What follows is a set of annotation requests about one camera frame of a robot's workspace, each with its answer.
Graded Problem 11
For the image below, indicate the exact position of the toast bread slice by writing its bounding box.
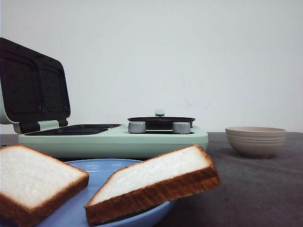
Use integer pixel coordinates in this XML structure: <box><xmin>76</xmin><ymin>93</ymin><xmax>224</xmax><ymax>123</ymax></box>
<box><xmin>85</xmin><ymin>144</ymin><xmax>221</xmax><ymax>226</ymax></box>
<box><xmin>0</xmin><ymin>145</ymin><xmax>89</xmax><ymax>227</ymax></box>

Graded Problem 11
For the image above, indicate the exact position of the beige ribbed bowl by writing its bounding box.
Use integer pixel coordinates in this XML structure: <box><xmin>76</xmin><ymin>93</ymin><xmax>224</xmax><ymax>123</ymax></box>
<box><xmin>225</xmin><ymin>126</ymin><xmax>287</xmax><ymax>157</ymax></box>

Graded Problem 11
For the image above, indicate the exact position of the mint green breakfast maker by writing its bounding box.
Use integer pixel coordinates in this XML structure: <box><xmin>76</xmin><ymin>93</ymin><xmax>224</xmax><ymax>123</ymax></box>
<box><xmin>0</xmin><ymin>38</ymin><xmax>209</xmax><ymax>158</ymax></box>

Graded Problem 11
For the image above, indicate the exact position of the black round frying pan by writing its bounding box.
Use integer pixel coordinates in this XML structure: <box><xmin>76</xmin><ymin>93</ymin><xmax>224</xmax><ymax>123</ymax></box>
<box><xmin>128</xmin><ymin>109</ymin><xmax>196</xmax><ymax>130</ymax></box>

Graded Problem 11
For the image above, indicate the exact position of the left silver control knob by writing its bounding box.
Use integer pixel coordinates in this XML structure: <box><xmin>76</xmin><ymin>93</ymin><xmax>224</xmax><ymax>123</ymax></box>
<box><xmin>128</xmin><ymin>121</ymin><xmax>146</xmax><ymax>133</ymax></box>

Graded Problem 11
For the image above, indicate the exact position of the silver control knob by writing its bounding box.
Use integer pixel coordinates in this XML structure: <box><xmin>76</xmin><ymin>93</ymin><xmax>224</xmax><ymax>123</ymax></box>
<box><xmin>172</xmin><ymin>122</ymin><xmax>191</xmax><ymax>134</ymax></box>
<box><xmin>128</xmin><ymin>121</ymin><xmax>146</xmax><ymax>133</ymax></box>

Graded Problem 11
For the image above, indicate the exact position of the right silver control knob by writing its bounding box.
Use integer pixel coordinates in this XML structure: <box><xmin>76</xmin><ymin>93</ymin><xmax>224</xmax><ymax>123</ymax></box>
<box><xmin>172</xmin><ymin>122</ymin><xmax>191</xmax><ymax>134</ymax></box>

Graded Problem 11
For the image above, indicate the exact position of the blue plastic plate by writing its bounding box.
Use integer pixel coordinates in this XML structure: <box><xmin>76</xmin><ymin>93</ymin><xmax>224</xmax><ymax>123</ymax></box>
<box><xmin>38</xmin><ymin>159</ymin><xmax>175</xmax><ymax>227</ymax></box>

